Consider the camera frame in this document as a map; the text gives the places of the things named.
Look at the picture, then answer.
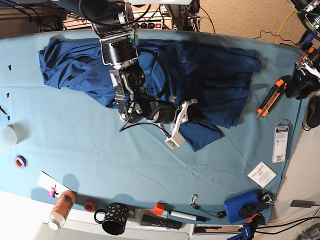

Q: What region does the black computer mouse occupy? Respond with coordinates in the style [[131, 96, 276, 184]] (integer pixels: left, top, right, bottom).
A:
[[306, 95, 320, 129]]

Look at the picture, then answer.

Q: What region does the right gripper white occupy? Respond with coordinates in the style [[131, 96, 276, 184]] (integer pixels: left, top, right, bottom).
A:
[[165, 98, 205, 150]]

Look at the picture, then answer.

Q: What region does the blue plastic case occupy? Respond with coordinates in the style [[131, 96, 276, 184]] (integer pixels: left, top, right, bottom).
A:
[[223, 190, 262, 224]]

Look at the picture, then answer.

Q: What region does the black power adapter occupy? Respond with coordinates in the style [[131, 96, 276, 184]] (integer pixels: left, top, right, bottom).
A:
[[290, 199, 316, 208]]

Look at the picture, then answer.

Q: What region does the purple tape roll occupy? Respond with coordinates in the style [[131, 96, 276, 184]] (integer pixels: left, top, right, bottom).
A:
[[14, 155, 28, 169]]

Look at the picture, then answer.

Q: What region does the white black marker pen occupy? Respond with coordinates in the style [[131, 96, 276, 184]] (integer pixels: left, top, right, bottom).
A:
[[168, 210, 209, 222]]

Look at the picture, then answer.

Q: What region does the white square paper leaflet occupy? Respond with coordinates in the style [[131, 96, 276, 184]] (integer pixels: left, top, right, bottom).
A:
[[247, 161, 277, 188]]

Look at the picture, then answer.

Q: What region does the packaged bit set blister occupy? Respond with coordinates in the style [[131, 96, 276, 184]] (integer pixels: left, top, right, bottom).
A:
[[272, 119, 290, 164]]

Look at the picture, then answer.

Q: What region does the white paper card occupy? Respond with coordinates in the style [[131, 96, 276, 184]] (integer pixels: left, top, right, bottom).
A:
[[37, 171, 66, 194]]

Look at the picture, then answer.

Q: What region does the pink small clip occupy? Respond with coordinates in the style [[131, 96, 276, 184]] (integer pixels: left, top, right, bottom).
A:
[[48, 185, 60, 198]]

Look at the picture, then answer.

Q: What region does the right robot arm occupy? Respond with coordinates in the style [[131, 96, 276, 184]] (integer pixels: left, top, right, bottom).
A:
[[72, 0, 204, 150]]

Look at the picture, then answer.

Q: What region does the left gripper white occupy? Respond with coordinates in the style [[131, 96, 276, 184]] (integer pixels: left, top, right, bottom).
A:
[[285, 53, 320, 100]]

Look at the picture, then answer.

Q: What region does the carabiner with black lanyard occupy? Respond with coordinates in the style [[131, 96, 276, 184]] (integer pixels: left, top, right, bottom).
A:
[[189, 194, 227, 219]]

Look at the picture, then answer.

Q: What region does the translucent plastic cup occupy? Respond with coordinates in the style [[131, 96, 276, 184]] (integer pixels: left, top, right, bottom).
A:
[[0, 126, 18, 155]]

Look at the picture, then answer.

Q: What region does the dark blue t-shirt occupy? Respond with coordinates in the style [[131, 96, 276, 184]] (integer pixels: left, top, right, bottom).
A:
[[38, 38, 262, 151]]

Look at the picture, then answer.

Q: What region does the red tape roll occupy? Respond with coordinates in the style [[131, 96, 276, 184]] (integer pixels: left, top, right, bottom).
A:
[[83, 200, 97, 213]]

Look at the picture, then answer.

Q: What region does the white power strip red switch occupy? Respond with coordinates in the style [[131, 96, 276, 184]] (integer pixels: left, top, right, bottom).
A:
[[136, 21, 163, 29]]

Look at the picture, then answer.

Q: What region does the blue orange clamp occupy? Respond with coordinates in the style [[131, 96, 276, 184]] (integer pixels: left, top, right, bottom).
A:
[[227, 213, 264, 240]]

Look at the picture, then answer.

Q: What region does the black mug gold pattern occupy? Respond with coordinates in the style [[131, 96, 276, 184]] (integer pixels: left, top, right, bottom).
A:
[[94, 202, 129, 236]]

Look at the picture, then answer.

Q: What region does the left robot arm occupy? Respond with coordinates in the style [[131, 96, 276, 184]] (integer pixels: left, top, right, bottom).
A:
[[285, 0, 320, 100]]

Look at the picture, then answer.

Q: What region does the orange black utility knife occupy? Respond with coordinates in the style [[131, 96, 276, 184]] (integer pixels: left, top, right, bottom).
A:
[[256, 75, 292, 119]]

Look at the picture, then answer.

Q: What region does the red orange cube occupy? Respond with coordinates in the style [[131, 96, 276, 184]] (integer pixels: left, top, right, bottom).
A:
[[152, 202, 165, 216]]

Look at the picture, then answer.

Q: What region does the black remote control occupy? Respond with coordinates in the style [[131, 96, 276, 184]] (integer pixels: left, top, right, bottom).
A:
[[141, 214, 183, 230]]

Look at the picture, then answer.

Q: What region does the orange plastic bottle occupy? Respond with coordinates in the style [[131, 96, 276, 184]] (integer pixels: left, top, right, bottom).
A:
[[48, 190, 76, 231]]

